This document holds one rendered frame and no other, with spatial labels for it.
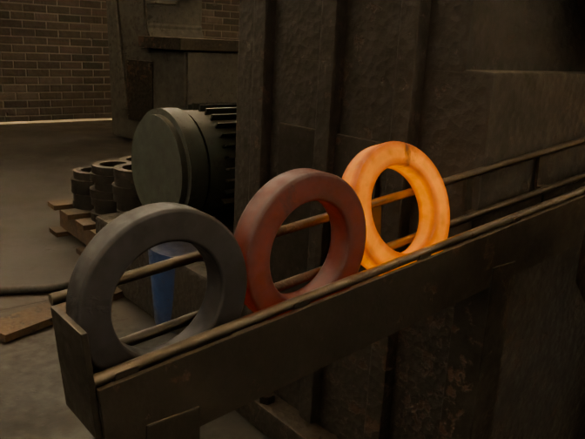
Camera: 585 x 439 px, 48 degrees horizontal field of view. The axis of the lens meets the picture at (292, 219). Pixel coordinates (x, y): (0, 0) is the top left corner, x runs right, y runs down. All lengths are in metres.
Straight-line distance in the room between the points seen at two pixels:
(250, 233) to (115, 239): 0.15
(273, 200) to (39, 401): 1.22
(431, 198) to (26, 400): 1.23
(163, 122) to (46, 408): 0.88
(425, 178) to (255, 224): 0.31
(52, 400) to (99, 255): 1.23
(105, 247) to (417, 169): 0.47
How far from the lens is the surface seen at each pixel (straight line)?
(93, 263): 0.60
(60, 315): 0.63
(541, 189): 1.20
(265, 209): 0.68
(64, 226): 3.15
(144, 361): 0.63
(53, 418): 1.73
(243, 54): 1.56
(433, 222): 0.92
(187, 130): 2.01
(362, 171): 0.83
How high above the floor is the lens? 0.90
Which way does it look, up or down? 15 degrees down
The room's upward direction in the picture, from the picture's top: 3 degrees clockwise
